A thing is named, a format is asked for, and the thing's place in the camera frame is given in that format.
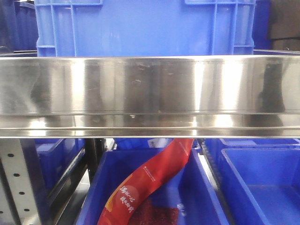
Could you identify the large blue crate on shelf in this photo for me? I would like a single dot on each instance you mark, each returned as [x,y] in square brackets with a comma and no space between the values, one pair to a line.
[144,27]

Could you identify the blue bin left bottom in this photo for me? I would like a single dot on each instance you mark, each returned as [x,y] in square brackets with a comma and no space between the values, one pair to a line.
[55,155]

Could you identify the red snack packet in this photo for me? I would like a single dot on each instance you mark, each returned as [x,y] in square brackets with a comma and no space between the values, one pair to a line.
[144,181]

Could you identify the blue bin right bottom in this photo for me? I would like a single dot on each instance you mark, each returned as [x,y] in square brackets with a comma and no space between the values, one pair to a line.
[261,184]

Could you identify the blue bin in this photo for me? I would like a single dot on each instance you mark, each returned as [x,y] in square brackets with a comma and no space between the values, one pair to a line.
[261,184]
[187,199]
[55,155]

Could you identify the blue bin centre bottom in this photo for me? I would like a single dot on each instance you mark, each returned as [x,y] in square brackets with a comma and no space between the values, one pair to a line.
[187,199]

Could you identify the stainless steel shelf rail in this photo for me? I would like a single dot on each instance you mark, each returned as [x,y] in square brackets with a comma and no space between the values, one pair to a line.
[200,96]

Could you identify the perforated metal upright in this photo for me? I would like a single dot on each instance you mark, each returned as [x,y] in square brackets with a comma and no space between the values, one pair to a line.
[17,175]

